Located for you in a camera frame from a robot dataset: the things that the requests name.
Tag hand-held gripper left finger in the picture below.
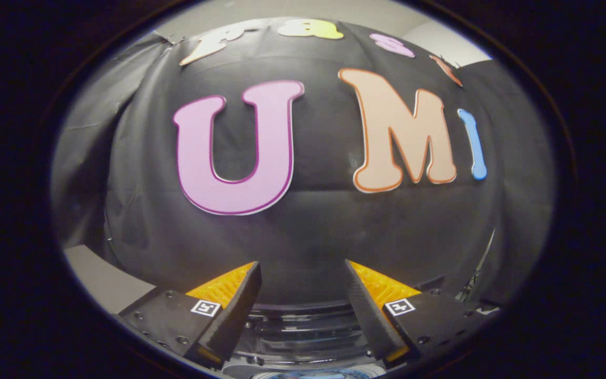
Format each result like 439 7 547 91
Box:
119 261 262 369

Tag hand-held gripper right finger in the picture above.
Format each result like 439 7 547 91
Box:
344 259 498 369

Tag light blue shirt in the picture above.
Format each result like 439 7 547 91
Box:
277 371 368 379

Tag black backdrop cloth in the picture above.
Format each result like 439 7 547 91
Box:
50 16 556 311

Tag beige cabinet with dark top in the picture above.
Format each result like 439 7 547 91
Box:
64 244 156 315

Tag black hanging cables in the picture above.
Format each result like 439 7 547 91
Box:
458 267 487 304

